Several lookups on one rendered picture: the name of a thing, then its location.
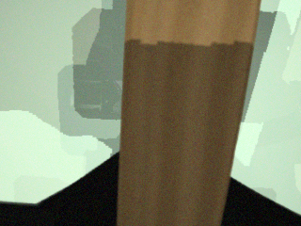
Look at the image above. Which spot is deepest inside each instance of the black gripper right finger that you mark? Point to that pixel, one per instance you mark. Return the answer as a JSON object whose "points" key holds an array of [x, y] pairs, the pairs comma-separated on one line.
{"points": [[246, 207]]}

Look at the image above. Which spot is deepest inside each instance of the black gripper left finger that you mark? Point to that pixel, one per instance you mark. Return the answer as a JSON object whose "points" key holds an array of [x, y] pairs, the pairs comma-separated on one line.
{"points": [[89, 201]]}

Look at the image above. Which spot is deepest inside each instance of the wooden board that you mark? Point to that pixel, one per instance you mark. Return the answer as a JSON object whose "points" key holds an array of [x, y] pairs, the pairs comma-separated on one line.
{"points": [[186, 65]]}

